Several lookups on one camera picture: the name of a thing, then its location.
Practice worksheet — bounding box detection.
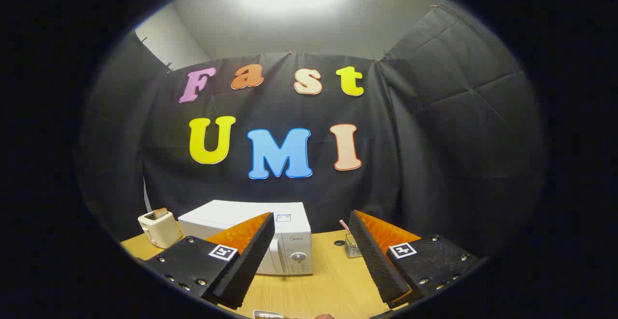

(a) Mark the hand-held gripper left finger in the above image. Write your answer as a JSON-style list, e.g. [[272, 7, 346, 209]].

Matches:
[[144, 211, 275, 310]]

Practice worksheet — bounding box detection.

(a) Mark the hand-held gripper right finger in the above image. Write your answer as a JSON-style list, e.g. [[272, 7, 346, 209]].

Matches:
[[348, 209, 482, 309]]

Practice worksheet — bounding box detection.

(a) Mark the white microwave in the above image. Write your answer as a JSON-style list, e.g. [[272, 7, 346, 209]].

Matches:
[[178, 200, 313, 276]]

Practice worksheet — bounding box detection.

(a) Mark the white toaster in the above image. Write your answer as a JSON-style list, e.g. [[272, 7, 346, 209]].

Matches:
[[138, 208, 184, 249]]

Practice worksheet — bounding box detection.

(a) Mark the gold wire mesh holder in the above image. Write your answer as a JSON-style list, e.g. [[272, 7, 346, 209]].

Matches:
[[344, 232, 364, 259]]

